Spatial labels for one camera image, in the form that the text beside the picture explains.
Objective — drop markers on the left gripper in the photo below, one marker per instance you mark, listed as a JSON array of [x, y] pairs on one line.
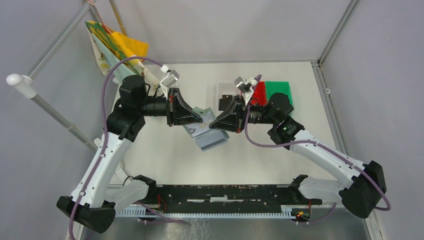
[[179, 112]]

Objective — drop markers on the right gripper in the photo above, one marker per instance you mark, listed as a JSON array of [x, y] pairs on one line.
[[232, 119]]

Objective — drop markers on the dark grey credit card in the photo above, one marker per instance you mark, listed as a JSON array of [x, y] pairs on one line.
[[226, 100]]

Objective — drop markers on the white printed card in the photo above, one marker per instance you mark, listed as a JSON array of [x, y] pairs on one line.
[[197, 129]]

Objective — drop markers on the black credit card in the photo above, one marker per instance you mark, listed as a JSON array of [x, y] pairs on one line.
[[220, 108]]

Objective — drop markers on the green leather card holder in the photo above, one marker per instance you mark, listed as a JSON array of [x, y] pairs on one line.
[[200, 111]]

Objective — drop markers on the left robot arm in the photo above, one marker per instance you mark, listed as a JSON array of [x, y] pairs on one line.
[[92, 203]]

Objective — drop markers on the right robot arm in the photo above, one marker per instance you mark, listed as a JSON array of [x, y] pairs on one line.
[[360, 187]]

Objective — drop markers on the clear plastic bin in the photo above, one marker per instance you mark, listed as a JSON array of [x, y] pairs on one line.
[[225, 90]]

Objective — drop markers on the red plastic bin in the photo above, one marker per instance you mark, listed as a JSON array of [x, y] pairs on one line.
[[259, 96]]

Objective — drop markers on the green plastic bin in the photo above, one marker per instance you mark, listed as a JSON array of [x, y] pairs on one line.
[[272, 87]]

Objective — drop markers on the patterned cloth bags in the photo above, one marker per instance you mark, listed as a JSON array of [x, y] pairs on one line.
[[111, 46]]

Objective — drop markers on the white pipe pole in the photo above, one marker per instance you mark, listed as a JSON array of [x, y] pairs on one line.
[[23, 84]]

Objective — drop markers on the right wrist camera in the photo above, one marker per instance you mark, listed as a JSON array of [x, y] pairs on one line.
[[247, 87]]

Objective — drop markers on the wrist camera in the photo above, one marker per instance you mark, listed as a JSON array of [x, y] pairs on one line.
[[168, 80], [247, 87]]

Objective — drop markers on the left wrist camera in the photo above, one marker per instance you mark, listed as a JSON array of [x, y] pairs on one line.
[[168, 80]]

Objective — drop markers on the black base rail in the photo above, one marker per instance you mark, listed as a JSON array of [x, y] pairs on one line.
[[226, 199]]

